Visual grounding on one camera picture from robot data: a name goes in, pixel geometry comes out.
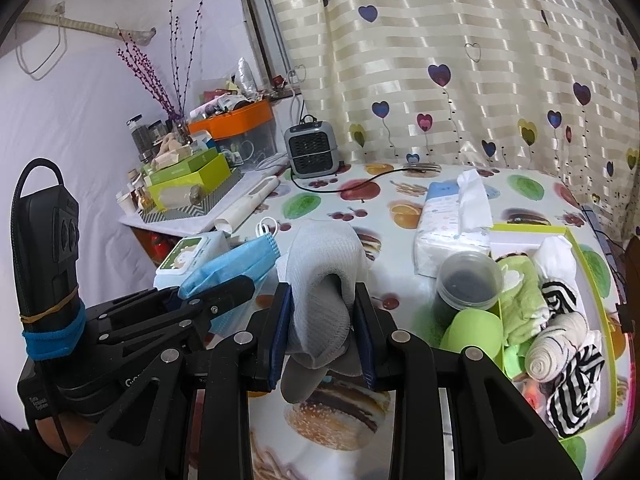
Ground lime green open carton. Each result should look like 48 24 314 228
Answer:
149 154 232 212

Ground purple dried branches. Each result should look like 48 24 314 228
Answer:
116 0 203 128

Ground bright green cloth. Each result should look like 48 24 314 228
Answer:
500 342 533 378

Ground black white striped sock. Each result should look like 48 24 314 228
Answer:
545 342 608 438
540 280 583 313

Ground window frame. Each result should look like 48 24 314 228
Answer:
236 0 296 93

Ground fruit print tablecloth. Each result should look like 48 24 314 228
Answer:
150 160 631 480

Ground white rolled paper tube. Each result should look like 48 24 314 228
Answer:
215 177 278 233

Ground blue face mask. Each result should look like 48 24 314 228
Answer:
177 217 281 333

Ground olive green flat box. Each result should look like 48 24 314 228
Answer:
149 149 219 184

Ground white wall pipe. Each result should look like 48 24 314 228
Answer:
22 10 157 45

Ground clear jar dark contents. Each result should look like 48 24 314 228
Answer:
432 250 503 346

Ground beige sock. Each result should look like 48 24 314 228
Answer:
525 312 588 386

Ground green lid bottle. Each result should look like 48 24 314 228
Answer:
440 307 505 363

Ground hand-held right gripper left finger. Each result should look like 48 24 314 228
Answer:
57 282 293 480

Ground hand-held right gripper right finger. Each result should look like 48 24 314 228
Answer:
354 282 583 480

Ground light green rabbit cloth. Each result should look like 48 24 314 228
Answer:
495 255 548 346

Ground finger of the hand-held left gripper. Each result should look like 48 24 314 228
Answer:
97 316 237 376
85 276 256 333

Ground lime green shallow box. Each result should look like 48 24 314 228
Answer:
487 225 618 418

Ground orange lid storage box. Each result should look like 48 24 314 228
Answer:
189 100 277 161

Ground glass jar dark lid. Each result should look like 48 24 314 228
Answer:
126 116 151 158
148 120 168 153

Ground striped curtain with hearts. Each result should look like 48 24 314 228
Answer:
260 0 640 176

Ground white cloth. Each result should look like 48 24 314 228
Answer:
276 222 368 403

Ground white tissue pack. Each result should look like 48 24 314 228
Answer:
414 169 493 278

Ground person's left forearm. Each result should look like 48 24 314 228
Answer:
0 412 71 480

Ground red container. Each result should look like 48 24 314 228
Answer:
150 237 173 266

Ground black heater cable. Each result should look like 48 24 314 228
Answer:
290 162 441 194

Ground grey space heater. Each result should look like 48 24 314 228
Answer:
284 116 341 179

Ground pink snack packet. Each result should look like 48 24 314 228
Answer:
517 377 551 413

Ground pile of assorted packets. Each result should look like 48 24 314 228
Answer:
190 57 273 116

